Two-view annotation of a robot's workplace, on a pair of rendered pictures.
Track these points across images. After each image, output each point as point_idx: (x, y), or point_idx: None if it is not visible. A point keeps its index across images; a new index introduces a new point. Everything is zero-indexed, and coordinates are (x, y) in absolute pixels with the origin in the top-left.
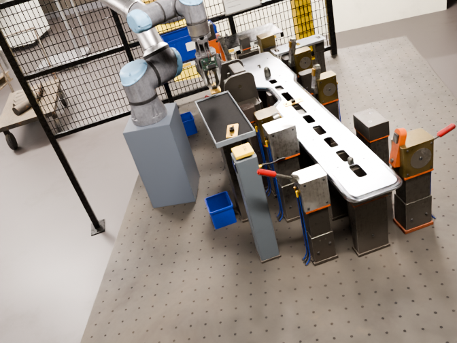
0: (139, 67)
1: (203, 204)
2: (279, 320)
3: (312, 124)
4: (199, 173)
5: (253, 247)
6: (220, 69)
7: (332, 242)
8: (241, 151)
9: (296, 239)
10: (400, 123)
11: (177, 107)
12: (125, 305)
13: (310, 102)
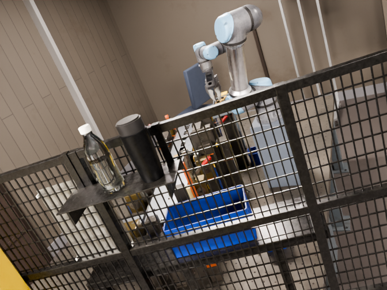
0: (253, 79)
1: None
2: (247, 131)
3: (184, 140)
4: (268, 189)
5: (247, 149)
6: (208, 94)
7: None
8: (223, 92)
9: None
10: (126, 214)
11: (251, 132)
12: (313, 127)
13: (172, 154)
